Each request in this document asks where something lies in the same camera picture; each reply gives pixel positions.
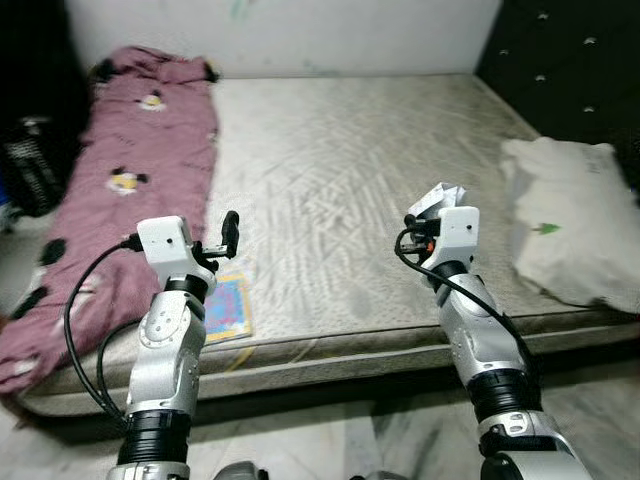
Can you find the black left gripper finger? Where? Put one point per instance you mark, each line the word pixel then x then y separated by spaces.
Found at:
pixel 231 232

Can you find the white paper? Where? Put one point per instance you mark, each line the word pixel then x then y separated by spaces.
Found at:
pixel 437 200

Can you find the colourful picture book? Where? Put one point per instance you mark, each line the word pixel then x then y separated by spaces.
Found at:
pixel 230 310

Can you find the white pillow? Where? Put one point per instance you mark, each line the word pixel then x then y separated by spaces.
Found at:
pixel 570 220

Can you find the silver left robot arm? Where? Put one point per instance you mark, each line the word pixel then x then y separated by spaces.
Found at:
pixel 165 350

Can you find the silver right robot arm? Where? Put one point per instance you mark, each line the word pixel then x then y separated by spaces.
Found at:
pixel 485 335

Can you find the beige quilted mattress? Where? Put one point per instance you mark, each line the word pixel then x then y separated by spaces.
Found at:
pixel 350 180

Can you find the pink cartoon print blanket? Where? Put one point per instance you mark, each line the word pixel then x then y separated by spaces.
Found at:
pixel 130 140

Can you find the grey left robot leg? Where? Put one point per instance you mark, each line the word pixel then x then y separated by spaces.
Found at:
pixel 240 472

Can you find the black tufted headboard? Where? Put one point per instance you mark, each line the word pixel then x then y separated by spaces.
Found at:
pixel 560 60

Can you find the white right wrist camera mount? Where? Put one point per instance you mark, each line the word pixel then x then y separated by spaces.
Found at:
pixel 455 235

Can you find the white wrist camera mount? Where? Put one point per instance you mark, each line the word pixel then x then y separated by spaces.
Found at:
pixel 455 235
pixel 165 245

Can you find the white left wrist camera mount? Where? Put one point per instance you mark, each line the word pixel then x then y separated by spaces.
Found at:
pixel 165 245

